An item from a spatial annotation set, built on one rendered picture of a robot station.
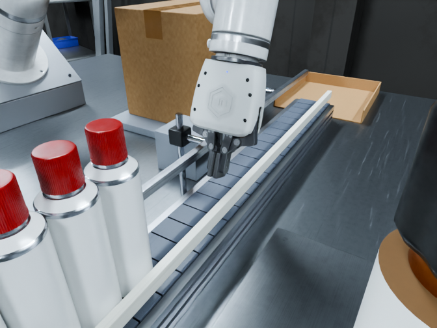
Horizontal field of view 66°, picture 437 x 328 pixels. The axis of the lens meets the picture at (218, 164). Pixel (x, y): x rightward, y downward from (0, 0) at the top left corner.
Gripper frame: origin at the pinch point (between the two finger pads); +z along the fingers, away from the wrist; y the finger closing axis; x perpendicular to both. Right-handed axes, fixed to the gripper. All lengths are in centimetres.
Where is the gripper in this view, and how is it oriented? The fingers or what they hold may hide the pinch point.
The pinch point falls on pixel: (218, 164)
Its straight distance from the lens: 52.2
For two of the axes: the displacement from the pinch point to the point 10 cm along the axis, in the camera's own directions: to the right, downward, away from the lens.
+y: 8.6, 2.6, -4.4
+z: -1.7, 9.6, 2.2
